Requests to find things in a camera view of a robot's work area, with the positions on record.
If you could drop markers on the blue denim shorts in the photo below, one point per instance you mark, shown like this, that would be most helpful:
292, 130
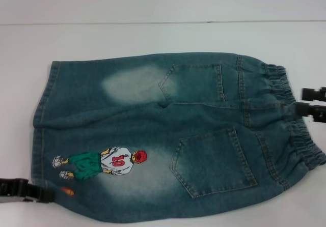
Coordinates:
203, 115

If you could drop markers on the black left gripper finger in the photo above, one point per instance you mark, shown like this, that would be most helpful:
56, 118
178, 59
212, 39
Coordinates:
38, 194

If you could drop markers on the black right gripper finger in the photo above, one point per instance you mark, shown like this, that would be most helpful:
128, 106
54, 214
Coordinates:
305, 110
312, 94

